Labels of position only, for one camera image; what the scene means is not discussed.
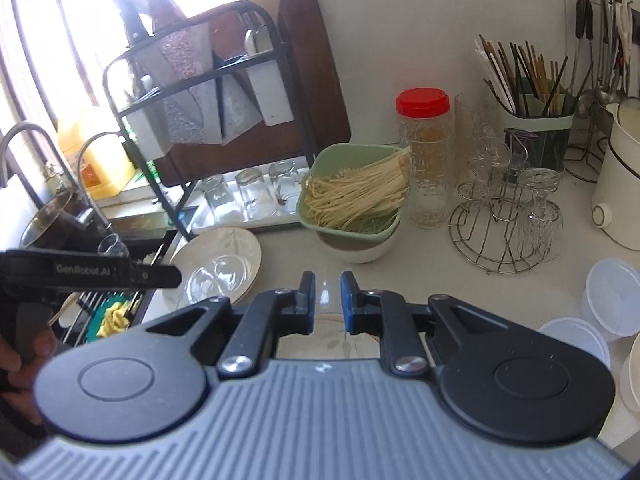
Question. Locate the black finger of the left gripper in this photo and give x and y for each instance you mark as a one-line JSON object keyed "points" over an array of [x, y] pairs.
{"points": [[153, 276]]}

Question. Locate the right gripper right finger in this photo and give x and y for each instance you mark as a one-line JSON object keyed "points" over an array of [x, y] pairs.
{"points": [[397, 324]]}

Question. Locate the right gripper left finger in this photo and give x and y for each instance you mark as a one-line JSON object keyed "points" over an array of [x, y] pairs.
{"points": [[271, 315]]}

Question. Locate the leaf pattern plate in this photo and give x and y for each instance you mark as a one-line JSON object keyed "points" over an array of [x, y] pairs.
{"points": [[219, 262]]}

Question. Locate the black kitchen storage rack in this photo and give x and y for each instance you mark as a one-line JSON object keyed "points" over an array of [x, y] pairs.
{"points": [[199, 100]]}

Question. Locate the person's left hand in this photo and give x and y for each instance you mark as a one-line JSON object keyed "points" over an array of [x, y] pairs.
{"points": [[22, 375]]}

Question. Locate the wine glass in sink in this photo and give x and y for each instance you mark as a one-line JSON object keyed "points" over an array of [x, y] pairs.
{"points": [[113, 246]]}

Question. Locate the yellow cloth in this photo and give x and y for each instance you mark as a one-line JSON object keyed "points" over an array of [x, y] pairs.
{"points": [[115, 319]]}

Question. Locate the black sink drying rack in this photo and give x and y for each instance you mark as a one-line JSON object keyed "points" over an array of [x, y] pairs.
{"points": [[81, 313]]}

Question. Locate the steel pot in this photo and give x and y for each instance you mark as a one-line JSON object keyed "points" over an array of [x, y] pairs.
{"points": [[62, 217]]}

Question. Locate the white bowl orange foot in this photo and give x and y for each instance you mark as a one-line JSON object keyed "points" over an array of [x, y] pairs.
{"points": [[357, 249]]}

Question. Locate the upturned clear glass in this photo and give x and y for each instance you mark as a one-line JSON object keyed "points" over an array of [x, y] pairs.
{"points": [[256, 197], [285, 181], [222, 203]]}

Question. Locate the yellow detergent bottle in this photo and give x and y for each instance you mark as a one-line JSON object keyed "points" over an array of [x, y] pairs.
{"points": [[71, 135]]}

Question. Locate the green bowl with noodles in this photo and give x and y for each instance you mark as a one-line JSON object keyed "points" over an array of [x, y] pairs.
{"points": [[355, 191]]}

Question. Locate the chrome sink faucet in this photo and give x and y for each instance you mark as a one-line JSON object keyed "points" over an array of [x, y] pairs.
{"points": [[25, 151]]}

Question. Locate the upturned glass on rack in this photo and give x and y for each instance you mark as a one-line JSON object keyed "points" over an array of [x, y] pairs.
{"points": [[540, 219]]}

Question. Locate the red lid plastic jar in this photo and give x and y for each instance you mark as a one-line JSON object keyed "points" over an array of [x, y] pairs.
{"points": [[427, 130]]}

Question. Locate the green chopstick holder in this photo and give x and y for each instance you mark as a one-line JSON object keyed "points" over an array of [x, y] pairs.
{"points": [[545, 138]]}

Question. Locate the white electric cooking pot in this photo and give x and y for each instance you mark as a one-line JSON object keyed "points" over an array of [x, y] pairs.
{"points": [[615, 200]]}

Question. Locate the brown wooden cutting board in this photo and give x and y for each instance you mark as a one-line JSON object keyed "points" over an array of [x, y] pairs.
{"points": [[317, 88]]}

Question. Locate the hanging utensil stand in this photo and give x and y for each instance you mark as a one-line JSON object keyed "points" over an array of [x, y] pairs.
{"points": [[604, 49]]}

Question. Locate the metal wire cup rack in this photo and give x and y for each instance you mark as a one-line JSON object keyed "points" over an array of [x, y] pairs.
{"points": [[484, 232]]}

